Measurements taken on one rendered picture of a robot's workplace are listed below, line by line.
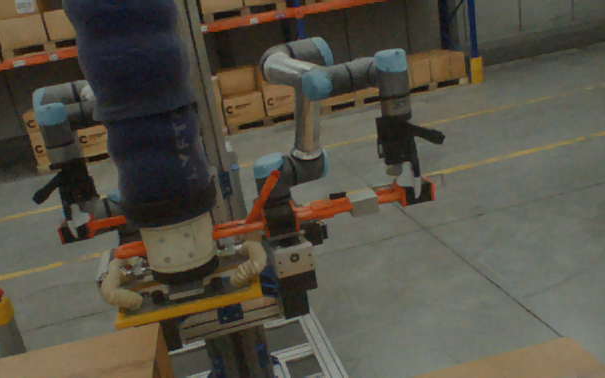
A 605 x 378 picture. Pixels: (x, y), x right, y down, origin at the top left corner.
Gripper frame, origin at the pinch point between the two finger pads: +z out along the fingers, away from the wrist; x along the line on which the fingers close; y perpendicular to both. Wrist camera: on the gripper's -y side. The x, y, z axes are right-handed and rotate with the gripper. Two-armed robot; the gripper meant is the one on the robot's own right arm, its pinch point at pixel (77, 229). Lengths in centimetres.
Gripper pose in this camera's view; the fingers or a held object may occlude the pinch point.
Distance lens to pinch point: 176.6
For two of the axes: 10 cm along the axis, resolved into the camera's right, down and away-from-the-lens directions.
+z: 1.6, 9.4, 3.1
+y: 9.7, -2.0, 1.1
